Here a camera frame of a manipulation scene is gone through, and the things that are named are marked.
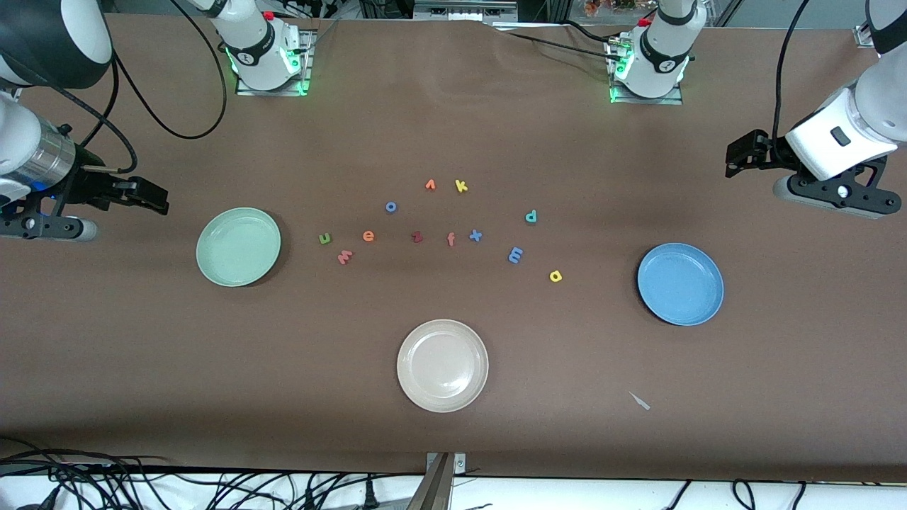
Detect green plate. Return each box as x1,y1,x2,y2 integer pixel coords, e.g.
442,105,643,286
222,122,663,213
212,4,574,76
196,207,282,288

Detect blue plate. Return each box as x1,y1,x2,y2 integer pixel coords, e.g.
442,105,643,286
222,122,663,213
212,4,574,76
636,242,725,327

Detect orange cluttered items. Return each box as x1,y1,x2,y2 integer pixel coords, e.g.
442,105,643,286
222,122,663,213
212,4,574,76
582,0,653,16

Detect brown table cover sheet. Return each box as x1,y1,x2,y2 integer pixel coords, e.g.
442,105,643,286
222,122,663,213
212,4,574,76
0,14,907,484

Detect grey metal box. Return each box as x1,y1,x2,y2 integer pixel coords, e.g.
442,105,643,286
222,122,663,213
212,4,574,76
413,0,518,21

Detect beige plate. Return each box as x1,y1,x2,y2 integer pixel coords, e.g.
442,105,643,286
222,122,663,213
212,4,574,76
396,319,490,414

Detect dark metal bar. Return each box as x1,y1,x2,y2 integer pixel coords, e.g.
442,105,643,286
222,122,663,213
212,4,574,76
406,453,454,510

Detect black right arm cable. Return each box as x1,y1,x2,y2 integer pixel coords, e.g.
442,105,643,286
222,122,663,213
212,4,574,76
71,0,229,174

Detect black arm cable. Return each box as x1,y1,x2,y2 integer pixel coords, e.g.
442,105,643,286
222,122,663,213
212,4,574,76
71,0,229,174
774,0,812,153

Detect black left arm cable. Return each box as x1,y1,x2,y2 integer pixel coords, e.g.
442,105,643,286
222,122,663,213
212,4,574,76
774,0,812,153

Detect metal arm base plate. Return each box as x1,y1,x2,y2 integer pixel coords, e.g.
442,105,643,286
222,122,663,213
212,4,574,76
606,39,685,106
234,27,317,97

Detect black cable on table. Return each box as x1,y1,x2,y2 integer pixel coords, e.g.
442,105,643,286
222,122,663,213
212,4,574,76
563,20,624,43
505,30,614,57

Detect tangled black cable bundle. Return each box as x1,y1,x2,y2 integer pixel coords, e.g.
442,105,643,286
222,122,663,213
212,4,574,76
0,439,426,510

